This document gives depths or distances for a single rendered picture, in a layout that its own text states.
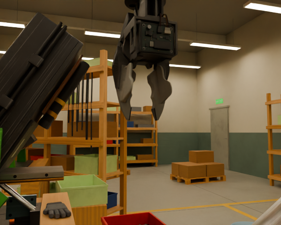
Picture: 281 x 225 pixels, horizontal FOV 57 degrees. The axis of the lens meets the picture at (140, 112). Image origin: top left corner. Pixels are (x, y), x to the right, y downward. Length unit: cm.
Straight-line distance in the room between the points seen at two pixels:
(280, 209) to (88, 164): 324
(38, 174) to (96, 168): 247
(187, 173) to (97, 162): 359
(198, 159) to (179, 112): 386
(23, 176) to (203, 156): 657
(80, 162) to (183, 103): 775
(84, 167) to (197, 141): 797
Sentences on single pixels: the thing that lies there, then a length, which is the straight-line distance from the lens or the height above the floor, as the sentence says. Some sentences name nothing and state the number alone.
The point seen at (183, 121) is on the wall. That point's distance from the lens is 1072.
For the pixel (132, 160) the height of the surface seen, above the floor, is 26.
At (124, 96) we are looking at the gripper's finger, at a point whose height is 132.
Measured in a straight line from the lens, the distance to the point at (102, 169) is 326.
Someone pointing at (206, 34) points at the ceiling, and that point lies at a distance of 943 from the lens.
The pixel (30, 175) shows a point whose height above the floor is 112.
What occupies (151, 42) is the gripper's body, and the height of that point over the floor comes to 139.
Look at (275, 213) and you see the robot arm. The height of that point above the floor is 119.
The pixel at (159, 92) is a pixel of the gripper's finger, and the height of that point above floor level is 133.
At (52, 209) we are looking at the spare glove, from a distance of 128.
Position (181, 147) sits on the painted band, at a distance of 1069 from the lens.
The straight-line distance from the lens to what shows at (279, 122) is 676.
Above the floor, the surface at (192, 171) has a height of 30.
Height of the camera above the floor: 126
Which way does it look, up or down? 4 degrees up
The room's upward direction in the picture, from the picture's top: straight up
